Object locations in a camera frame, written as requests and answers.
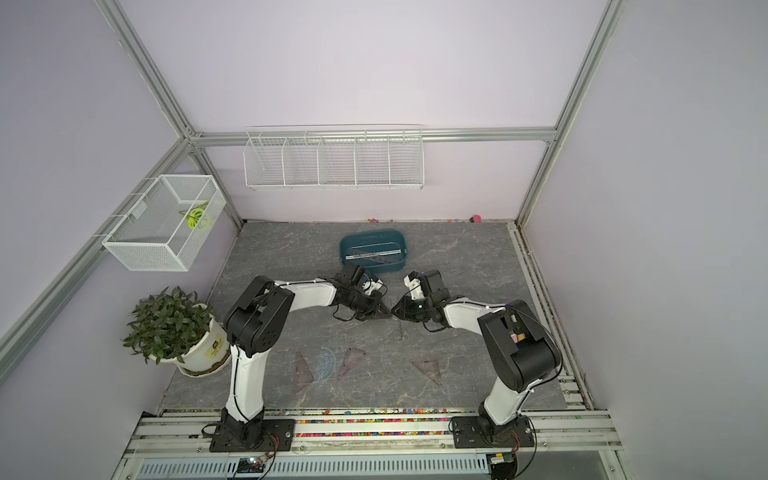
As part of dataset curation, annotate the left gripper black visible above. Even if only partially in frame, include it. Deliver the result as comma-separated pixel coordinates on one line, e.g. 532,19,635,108
346,287,391,321

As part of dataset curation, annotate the pink triangle ruler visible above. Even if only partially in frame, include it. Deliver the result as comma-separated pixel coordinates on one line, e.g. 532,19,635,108
336,347,368,380

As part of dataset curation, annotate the teal plastic storage box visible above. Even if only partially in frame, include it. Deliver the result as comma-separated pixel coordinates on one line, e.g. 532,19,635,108
339,230,408,274

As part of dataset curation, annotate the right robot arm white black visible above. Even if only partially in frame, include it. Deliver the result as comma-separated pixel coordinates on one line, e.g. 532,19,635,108
393,294,562,431

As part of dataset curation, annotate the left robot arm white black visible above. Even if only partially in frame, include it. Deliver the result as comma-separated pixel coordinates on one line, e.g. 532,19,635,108
223,273,390,428

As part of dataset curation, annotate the blue protractor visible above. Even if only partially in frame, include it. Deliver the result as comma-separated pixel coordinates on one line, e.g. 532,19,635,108
314,347,337,383

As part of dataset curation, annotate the white vent grille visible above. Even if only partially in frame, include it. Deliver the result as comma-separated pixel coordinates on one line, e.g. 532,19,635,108
135,454,488,479

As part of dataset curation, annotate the circuit board right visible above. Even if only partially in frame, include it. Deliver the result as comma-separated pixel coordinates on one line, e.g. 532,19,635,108
486,452,518,480

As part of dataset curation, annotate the circuit board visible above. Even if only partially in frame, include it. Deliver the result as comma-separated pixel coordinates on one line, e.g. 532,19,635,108
486,452,518,480
232,457,265,479

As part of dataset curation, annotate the potted green plant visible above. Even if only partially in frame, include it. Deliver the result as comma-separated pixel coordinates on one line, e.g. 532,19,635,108
122,287,231,378

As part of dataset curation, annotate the green leaf toy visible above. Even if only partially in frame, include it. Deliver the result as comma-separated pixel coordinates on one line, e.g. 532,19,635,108
179,202,211,231

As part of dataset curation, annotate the circuit board left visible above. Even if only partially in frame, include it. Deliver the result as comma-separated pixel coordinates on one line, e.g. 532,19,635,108
232,457,265,479

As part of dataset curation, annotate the white mesh basket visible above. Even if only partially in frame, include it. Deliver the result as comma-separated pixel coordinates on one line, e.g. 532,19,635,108
102,174,226,272

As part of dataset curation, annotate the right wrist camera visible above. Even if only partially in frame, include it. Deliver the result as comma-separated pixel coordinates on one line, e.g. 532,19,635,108
404,270,450,302

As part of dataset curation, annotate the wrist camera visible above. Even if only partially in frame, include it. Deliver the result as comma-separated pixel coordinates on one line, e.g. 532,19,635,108
336,262,384,295
404,270,450,302

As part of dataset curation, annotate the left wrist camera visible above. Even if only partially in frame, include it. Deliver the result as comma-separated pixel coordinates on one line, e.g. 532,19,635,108
336,262,384,295

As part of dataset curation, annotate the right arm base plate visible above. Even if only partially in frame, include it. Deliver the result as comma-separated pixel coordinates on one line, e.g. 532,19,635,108
448,415,536,450

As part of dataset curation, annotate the white wire wall shelf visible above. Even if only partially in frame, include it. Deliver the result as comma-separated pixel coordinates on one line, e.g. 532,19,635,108
243,124,425,190

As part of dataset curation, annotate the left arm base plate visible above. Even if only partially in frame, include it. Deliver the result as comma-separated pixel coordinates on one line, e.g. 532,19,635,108
209,418,295,453

